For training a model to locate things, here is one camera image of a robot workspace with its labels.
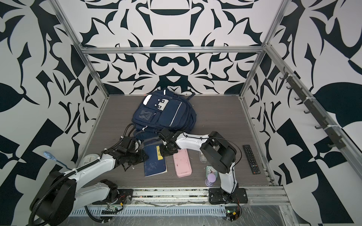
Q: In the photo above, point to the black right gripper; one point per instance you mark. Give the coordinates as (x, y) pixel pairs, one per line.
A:
(162, 154)

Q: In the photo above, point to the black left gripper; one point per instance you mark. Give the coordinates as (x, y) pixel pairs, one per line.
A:
(143, 157)

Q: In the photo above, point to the blue book yellow label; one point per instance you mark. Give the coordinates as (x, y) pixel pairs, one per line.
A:
(155, 164)

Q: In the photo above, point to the navy blue school backpack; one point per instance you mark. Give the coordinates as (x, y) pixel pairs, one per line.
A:
(163, 109)

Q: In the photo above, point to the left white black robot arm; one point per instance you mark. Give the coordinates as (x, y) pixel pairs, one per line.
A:
(62, 193)

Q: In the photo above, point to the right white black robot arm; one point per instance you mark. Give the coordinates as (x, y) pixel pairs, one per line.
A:
(217, 150)

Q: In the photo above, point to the pink pencil case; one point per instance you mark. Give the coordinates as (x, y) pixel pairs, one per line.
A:
(182, 163)

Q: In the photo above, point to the round mint alarm clock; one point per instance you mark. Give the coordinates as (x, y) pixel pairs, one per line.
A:
(89, 159)

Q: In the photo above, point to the small green square clock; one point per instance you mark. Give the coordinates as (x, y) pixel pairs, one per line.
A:
(210, 170)

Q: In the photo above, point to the purple cylindrical container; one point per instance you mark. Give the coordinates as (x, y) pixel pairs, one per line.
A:
(210, 179)

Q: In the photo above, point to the black remote control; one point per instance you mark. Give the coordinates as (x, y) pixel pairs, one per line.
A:
(251, 159)

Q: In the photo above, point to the small green circuit board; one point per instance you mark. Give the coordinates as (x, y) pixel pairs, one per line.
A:
(233, 212)

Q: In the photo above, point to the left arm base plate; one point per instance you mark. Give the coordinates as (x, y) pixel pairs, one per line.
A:
(124, 196)

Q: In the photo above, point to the aluminium frame rail base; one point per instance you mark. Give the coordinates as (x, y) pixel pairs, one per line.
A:
(188, 201)

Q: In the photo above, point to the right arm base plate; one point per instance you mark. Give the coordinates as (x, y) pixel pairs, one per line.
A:
(218, 196)

